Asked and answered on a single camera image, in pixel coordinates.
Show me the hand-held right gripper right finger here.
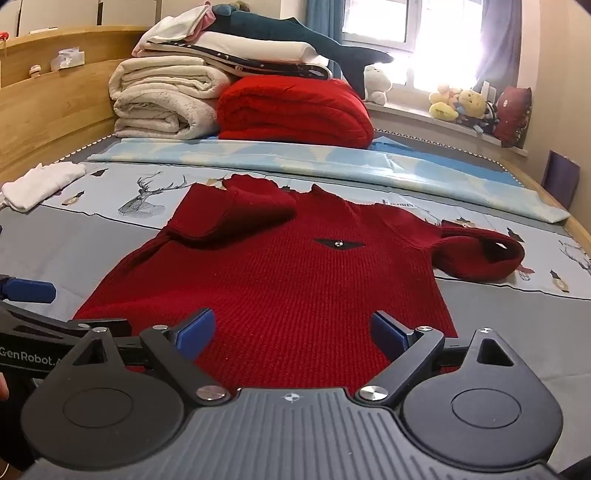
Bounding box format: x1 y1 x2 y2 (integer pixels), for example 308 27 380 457
353 310 518 409

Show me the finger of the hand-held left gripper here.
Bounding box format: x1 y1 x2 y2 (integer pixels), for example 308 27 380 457
0 301 97 346
0 274 57 305

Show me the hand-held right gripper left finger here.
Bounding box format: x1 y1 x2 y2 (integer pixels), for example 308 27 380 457
69 308 232 408

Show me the dark red knit sweater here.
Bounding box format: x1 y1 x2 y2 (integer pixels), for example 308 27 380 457
74 173 527 398

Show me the grey deer print bedsheet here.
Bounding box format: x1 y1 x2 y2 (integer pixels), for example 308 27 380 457
0 133 591 416

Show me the small white garment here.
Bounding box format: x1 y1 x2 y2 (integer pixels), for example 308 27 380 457
0 162 88 213

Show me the light blue patterned blanket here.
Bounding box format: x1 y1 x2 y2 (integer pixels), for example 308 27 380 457
87 136 571 225

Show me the wooden headboard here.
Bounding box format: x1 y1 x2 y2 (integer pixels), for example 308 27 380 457
0 25 154 185

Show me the white windowsill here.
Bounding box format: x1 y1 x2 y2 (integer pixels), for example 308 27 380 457
365 98 530 158

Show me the folded cream fleece blanket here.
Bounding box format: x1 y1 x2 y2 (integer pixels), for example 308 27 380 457
108 56 236 140

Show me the purple board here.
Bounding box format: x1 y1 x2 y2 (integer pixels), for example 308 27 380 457
541 150 581 211

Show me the tissue pack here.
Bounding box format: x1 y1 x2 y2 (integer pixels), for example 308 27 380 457
50 47 86 73

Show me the folded red blanket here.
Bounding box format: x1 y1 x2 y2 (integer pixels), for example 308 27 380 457
216 75 376 149

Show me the yellow bear plush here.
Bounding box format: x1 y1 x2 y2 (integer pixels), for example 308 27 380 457
457 89 489 121

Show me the white bear plush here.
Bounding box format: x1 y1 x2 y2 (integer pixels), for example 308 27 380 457
362 65 393 104

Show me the dark red cat cushion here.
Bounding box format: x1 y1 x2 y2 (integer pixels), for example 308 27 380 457
492 85 533 148

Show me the folded white bedding stack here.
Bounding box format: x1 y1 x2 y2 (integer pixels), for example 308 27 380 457
131 30 334 83

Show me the window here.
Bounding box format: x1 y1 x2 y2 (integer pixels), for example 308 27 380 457
341 0 486 89

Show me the white and pink folded cloth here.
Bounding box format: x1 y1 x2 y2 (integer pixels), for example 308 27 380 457
143 2 218 44

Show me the dark blue shark plush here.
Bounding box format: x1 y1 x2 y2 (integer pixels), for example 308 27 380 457
210 2 395 93

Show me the blue curtain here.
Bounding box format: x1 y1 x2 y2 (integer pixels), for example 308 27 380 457
305 0 345 48
475 0 523 89

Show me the wooden bed frame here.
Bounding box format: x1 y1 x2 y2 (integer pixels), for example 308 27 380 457
501 164 591 264

